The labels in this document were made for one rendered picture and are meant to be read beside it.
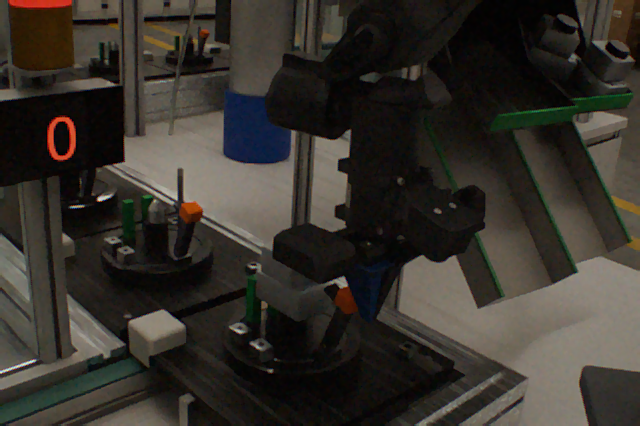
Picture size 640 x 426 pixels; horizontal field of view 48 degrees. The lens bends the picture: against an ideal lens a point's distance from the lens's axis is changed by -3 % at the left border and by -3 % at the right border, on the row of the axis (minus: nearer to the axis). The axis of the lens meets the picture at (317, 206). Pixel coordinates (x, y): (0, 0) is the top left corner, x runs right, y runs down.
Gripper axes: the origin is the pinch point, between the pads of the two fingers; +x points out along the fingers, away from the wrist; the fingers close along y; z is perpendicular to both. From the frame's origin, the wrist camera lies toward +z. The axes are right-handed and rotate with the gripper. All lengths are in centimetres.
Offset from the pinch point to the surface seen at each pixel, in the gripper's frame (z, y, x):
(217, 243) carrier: -35.4, 8.9, 11.5
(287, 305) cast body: -8.2, -2.4, 4.9
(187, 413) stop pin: -9.1, -13.3, 13.1
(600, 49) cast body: -3.4, 42.4, -17.4
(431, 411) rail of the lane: 5.1, 4.4, 12.7
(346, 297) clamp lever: -1.9, -1.1, 1.7
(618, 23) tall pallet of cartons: -361, 822, 59
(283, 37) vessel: -83, 60, -6
